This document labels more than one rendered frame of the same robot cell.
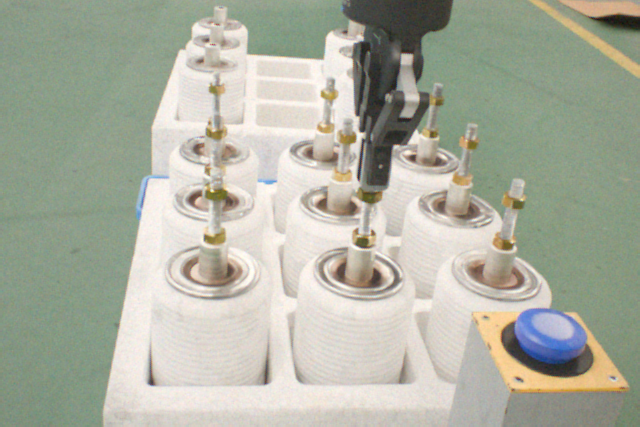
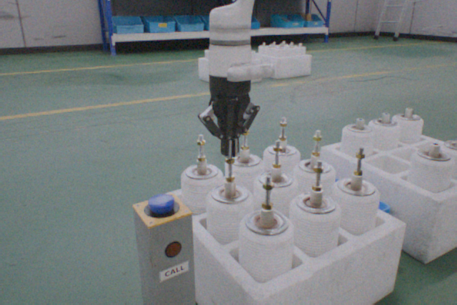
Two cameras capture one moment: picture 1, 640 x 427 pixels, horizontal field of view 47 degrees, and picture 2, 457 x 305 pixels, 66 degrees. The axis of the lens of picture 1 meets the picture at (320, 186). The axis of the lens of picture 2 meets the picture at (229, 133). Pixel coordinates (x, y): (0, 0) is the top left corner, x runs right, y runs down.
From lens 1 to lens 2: 67 cm
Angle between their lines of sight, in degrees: 62
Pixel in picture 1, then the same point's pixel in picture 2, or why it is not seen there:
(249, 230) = (240, 172)
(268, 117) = (390, 164)
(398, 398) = (208, 242)
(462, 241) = (294, 213)
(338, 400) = (196, 230)
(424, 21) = (216, 90)
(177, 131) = (328, 151)
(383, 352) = (216, 224)
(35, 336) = not seen: hidden behind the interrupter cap
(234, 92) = (359, 143)
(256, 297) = (197, 182)
